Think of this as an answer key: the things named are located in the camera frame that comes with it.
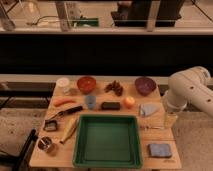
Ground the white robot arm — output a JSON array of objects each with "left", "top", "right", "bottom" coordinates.
[{"left": 163, "top": 66, "right": 213, "bottom": 118}]

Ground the red bowl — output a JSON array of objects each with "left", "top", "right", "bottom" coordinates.
[{"left": 77, "top": 76, "right": 96, "bottom": 94}]

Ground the purple bowl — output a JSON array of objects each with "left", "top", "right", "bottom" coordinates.
[{"left": 135, "top": 77, "right": 156, "bottom": 96}]

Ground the dark grape bunch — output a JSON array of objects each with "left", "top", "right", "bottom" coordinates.
[{"left": 104, "top": 81, "right": 123, "bottom": 96}]

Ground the black rectangular block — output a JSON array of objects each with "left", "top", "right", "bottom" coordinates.
[{"left": 101, "top": 102, "right": 120, "bottom": 110}]

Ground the blue plastic cup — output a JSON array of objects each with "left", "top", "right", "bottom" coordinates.
[{"left": 85, "top": 95, "right": 96, "bottom": 110}]

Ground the orange round fruit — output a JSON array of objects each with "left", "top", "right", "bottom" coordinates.
[{"left": 123, "top": 96, "right": 135, "bottom": 109}]

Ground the light blue cloth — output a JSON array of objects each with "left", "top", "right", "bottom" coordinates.
[{"left": 139, "top": 103, "right": 158, "bottom": 117}]

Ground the orange carrot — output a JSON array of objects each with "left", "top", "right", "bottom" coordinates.
[{"left": 53, "top": 98, "right": 76, "bottom": 107}]

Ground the metal fork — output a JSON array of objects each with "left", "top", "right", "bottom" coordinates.
[{"left": 139, "top": 125, "right": 164, "bottom": 130}]

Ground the green plastic tray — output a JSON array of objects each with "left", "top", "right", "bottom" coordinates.
[{"left": 73, "top": 115, "right": 143, "bottom": 169}]

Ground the small metal square tin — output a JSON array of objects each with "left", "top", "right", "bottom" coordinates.
[{"left": 43, "top": 120, "right": 58, "bottom": 132}]

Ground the clear glass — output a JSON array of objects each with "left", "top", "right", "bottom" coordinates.
[{"left": 164, "top": 109, "right": 178, "bottom": 129}]

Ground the blue sponge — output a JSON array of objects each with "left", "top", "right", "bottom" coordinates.
[{"left": 148, "top": 143, "right": 172, "bottom": 158}]

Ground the metal cup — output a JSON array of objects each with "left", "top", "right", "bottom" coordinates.
[{"left": 38, "top": 136, "right": 54, "bottom": 153}]

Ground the black table clamp bar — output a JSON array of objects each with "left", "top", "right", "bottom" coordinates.
[{"left": 12, "top": 129, "right": 37, "bottom": 171}]

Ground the black handled knife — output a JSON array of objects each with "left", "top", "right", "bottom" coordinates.
[{"left": 48, "top": 106, "right": 83, "bottom": 120}]

